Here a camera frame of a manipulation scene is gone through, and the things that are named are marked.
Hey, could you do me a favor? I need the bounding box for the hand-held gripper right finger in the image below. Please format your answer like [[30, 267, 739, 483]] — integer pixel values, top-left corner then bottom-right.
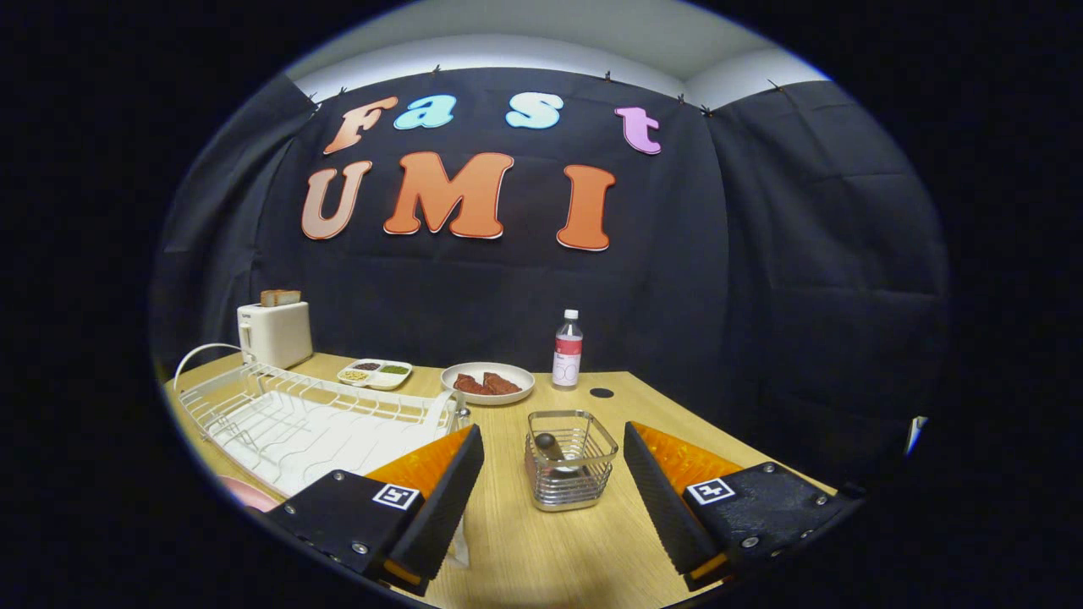
[[622, 421, 864, 593]]

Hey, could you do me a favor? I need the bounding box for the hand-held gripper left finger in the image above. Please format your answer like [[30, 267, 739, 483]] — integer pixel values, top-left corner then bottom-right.
[[267, 424, 486, 597]]

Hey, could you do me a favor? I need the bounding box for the metal wire basket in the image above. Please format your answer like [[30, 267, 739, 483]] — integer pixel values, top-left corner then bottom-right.
[[525, 410, 619, 513]]

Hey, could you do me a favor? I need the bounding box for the white wire dish rack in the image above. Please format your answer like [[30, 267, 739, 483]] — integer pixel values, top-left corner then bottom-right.
[[173, 343, 472, 569]]

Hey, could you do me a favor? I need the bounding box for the pink plate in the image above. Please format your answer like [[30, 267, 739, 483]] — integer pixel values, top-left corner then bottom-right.
[[218, 475, 280, 513]]

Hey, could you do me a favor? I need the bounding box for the white plate with meat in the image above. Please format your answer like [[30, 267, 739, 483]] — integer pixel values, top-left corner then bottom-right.
[[441, 362, 536, 407]]

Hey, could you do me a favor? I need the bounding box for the white divided dish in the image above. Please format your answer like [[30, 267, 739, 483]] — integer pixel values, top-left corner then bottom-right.
[[337, 359, 414, 391]]

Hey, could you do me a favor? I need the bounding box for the clear bottle with red label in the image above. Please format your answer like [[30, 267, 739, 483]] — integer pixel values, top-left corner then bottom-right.
[[552, 309, 585, 391]]

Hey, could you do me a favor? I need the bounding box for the black backdrop cloth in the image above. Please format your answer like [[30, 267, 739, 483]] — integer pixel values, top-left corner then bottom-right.
[[151, 66, 953, 491]]

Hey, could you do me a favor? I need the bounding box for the white toaster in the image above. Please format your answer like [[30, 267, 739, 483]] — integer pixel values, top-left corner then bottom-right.
[[237, 301, 314, 370]]

